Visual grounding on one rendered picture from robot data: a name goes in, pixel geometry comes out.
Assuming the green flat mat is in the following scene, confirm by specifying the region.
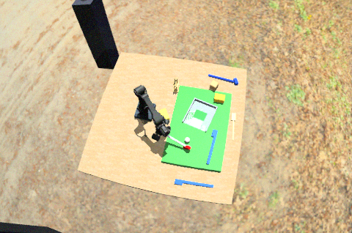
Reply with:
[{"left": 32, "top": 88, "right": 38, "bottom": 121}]
[{"left": 162, "top": 85, "right": 232, "bottom": 170}]

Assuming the tan cube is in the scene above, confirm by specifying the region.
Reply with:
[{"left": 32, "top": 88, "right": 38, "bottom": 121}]
[{"left": 209, "top": 80, "right": 219, "bottom": 91}]

